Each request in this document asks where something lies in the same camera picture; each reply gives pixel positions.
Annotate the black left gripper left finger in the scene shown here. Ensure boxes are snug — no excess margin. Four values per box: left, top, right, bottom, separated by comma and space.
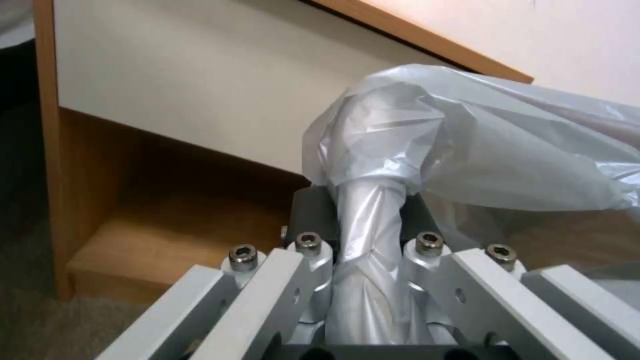
95, 186, 346, 360

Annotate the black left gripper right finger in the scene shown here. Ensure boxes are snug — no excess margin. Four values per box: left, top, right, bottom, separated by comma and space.
397, 193, 640, 360

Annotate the translucent white garbage bag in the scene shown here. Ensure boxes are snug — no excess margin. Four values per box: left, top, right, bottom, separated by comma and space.
303, 63, 640, 345

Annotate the wooden desk with white panel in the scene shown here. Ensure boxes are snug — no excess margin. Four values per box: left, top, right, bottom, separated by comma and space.
32, 0, 535, 305

